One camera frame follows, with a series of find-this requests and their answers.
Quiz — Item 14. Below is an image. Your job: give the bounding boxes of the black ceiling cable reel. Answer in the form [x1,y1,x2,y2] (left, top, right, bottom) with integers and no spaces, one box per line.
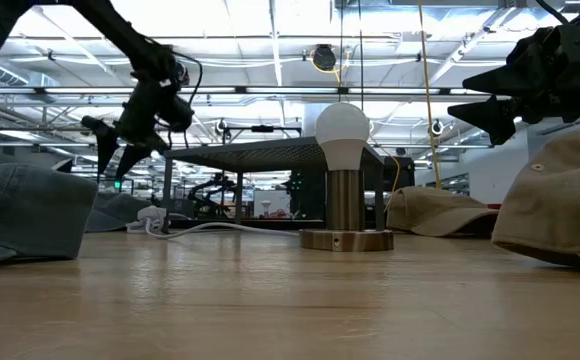
[311,43,338,72]

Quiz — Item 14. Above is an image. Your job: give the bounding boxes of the grey baseball cap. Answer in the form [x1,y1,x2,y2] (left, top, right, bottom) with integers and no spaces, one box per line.
[0,162,100,271]
[84,191,154,234]

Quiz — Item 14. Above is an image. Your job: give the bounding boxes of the yellow hanging cable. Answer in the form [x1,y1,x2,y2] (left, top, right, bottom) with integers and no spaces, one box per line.
[416,0,444,190]

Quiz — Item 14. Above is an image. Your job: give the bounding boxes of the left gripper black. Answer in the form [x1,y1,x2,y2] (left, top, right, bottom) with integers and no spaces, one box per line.
[80,65,196,180]

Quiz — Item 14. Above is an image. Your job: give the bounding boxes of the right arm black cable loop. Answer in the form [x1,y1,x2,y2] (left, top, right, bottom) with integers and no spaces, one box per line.
[534,0,570,25]

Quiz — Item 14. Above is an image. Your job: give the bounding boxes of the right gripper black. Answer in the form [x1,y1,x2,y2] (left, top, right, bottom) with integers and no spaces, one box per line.
[447,22,580,147]

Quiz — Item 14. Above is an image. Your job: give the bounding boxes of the white cable switch plug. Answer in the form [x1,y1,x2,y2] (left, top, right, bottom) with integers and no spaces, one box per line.
[135,204,169,227]

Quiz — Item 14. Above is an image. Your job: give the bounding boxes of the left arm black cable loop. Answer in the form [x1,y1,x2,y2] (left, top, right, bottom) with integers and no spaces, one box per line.
[168,49,205,149]

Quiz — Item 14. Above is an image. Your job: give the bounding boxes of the white lamp power cable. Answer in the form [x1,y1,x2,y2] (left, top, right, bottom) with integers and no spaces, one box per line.
[126,218,302,241]

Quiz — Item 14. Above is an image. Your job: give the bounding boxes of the tan baseball cap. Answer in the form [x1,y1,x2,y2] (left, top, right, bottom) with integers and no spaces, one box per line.
[490,121,580,274]
[385,185,500,238]

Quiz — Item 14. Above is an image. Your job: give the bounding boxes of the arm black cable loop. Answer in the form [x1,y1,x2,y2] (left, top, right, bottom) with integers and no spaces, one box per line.
[168,49,205,149]
[534,0,570,25]

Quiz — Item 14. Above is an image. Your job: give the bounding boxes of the black perforated control box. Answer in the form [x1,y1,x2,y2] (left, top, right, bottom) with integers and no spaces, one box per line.
[383,155,417,193]

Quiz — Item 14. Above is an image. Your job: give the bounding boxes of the background black robot arms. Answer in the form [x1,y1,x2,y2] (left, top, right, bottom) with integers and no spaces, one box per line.
[186,171,237,219]

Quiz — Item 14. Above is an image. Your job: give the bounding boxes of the white light bulb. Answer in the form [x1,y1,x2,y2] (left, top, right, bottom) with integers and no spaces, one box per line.
[314,101,372,172]

